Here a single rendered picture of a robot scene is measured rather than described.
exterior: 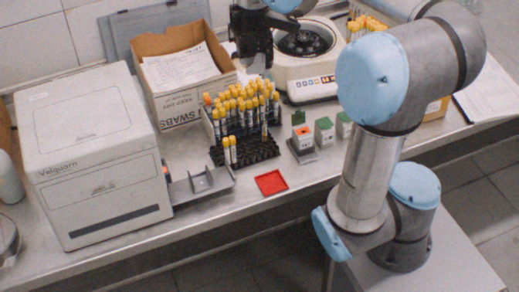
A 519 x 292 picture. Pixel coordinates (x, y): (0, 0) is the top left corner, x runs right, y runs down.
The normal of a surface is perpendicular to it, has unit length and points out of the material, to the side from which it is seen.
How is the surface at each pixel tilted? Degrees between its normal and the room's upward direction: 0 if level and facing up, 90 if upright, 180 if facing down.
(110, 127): 0
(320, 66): 90
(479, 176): 0
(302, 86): 25
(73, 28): 90
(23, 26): 90
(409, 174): 7
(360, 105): 83
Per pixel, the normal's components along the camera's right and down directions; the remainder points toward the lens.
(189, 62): -0.01, -0.68
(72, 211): 0.39, 0.66
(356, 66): -0.89, 0.26
